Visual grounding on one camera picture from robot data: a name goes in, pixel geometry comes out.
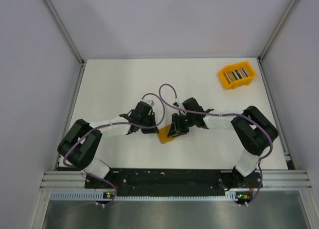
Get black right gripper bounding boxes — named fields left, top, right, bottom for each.
left=167, top=113, right=195, bottom=138

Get yellow leather card holder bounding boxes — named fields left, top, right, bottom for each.
left=158, top=125, right=177, bottom=144

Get yellow plastic bin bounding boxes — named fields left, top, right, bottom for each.
left=217, top=61, right=257, bottom=89

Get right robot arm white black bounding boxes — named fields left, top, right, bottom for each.
left=164, top=97, right=279, bottom=187

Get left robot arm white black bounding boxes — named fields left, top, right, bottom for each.
left=57, top=100, right=159, bottom=188

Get credit cards in bin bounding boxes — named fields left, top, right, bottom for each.
left=225, top=68, right=249, bottom=83

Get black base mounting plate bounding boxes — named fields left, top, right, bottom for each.
left=85, top=168, right=262, bottom=197

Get metal sheet front panel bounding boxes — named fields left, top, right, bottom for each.
left=43, top=193, right=311, bottom=229

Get grey slotted cable duct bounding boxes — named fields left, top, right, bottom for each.
left=50, top=191, right=248, bottom=202

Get aluminium frame rail front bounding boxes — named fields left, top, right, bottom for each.
left=40, top=169, right=312, bottom=191

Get aluminium frame post left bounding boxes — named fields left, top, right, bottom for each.
left=42, top=0, right=85, bottom=65

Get aluminium frame post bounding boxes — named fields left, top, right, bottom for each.
left=258, top=0, right=300, bottom=63
left=42, top=0, right=85, bottom=65

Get aluminium frame post right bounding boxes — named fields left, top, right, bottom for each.
left=258, top=0, right=300, bottom=63

